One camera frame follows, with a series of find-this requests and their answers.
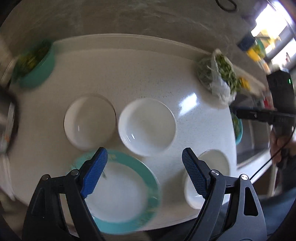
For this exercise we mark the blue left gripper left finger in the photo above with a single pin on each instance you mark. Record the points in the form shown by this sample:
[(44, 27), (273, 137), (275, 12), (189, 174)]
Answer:
[(91, 171)]

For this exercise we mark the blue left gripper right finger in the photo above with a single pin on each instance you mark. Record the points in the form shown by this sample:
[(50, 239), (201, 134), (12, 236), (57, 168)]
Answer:
[(198, 172)]

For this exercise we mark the large teal floral plate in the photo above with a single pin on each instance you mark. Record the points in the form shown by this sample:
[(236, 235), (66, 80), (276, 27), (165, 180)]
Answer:
[(127, 196)]

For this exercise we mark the plain white bowl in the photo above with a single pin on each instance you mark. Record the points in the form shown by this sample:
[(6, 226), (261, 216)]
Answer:
[(147, 127)]

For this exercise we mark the person's right forearm grey sleeve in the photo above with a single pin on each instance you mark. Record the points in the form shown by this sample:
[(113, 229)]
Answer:
[(276, 208)]

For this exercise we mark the person's right hand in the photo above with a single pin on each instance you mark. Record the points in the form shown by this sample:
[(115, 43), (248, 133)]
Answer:
[(277, 143)]

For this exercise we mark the yellow cooking oil bottle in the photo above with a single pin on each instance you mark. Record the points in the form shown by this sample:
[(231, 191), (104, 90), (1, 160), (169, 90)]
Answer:
[(257, 51)]

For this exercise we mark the blue utensil cup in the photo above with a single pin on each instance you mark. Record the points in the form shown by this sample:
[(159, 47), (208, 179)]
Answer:
[(246, 43)]

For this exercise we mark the teal colander with greens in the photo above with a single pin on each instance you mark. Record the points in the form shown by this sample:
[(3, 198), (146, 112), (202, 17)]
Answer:
[(238, 128)]

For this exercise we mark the stainless steel sink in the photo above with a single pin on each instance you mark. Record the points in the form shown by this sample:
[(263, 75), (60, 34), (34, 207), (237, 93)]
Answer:
[(255, 141)]

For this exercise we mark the plastic bag of greens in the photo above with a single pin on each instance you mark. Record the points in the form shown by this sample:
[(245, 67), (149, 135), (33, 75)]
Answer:
[(217, 75)]

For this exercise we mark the steel rice cooker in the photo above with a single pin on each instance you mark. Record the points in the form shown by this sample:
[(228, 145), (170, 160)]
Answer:
[(9, 120)]

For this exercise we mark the green basin with vegetables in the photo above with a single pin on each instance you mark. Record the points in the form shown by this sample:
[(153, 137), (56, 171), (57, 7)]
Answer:
[(35, 65)]

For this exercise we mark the black handled kitchen scissors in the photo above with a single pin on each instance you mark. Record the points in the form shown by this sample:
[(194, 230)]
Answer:
[(228, 6)]

